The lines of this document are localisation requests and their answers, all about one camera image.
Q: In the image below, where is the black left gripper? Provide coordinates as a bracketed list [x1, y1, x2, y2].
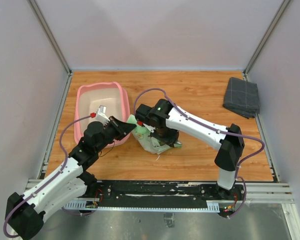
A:
[96, 115, 136, 153]

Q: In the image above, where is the green cat litter bag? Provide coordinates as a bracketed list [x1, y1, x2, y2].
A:
[127, 114, 172, 155]

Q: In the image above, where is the pink litter box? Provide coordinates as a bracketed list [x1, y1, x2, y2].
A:
[74, 81, 130, 148]

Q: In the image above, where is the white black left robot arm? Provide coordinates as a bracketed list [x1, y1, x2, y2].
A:
[3, 116, 136, 240]

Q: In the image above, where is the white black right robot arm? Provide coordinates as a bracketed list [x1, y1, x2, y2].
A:
[135, 99, 245, 200]

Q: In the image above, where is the folded dark grey cloth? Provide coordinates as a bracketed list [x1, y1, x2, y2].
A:
[223, 77, 260, 119]

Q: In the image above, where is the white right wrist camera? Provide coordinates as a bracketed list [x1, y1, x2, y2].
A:
[137, 121, 155, 133]

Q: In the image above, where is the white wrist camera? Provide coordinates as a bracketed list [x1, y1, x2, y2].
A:
[90, 105, 110, 126]
[137, 121, 155, 133]

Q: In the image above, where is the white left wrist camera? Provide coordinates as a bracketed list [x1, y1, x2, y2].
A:
[90, 105, 110, 126]

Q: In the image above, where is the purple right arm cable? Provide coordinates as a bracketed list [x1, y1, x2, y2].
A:
[133, 87, 265, 218]

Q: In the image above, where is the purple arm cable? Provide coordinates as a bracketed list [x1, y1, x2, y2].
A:
[2, 113, 95, 238]
[133, 87, 265, 218]

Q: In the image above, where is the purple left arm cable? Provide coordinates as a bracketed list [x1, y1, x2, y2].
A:
[2, 113, 95, 238]

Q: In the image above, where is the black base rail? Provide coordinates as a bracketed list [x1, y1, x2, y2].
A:
[81, 180, 243, 207]

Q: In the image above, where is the grey slotted cable duct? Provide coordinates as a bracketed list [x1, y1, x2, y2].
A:
[64, 198, 220, 213]

